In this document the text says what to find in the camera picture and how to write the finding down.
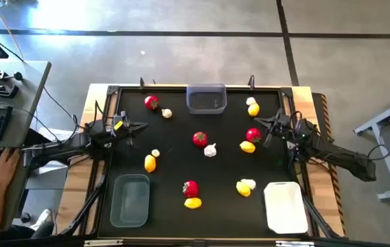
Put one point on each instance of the small white toy garlic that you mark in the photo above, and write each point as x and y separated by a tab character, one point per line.
155	153

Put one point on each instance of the black desk leg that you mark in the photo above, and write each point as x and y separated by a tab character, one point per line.
38	135

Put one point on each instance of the silver metal bracket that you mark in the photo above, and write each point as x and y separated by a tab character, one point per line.
103	243
294	244

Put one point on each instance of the red toy strawberry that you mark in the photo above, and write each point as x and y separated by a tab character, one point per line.
253	135
151	102
191	189
200	139

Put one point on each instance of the person's hand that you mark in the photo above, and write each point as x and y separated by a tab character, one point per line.
1	171

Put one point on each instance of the clear grey plastic bin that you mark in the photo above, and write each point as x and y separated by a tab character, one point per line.
206	101

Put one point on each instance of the person's shoe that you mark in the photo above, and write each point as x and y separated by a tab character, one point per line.
42	219

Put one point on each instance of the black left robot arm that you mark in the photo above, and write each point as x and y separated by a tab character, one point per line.
61	151

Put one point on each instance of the person's leg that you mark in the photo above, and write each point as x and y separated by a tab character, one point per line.
16	234

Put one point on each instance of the yellow black hazard tape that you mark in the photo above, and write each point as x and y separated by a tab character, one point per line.
335	185

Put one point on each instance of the black metal hook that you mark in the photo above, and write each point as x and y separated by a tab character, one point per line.
251	83
142	83

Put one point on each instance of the large white toy garlic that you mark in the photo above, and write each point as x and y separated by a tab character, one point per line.
210	150

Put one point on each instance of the yellow toy lemon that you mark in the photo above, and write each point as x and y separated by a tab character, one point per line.
247	147
253	110
193	203
242	189
150	163

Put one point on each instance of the black round knob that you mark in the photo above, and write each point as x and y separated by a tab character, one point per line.
25	217

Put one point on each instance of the white plastic bin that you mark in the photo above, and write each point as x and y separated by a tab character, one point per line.
285	209

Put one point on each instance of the black table mat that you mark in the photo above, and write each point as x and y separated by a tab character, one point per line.
215	223

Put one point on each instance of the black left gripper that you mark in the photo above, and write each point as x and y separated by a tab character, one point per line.
124	130

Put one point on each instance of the black support strut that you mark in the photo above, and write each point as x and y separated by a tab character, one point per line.
318	217
85	209

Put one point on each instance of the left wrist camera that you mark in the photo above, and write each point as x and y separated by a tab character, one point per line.
119	116

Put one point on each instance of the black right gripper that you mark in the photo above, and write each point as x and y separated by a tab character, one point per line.
284	128

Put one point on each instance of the white paper sheets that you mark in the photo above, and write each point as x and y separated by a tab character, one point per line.
52	167

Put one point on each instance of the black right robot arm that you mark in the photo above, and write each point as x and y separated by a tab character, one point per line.
335	151

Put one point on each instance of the translucent green plastic bin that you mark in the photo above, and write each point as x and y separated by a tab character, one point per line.
129	202

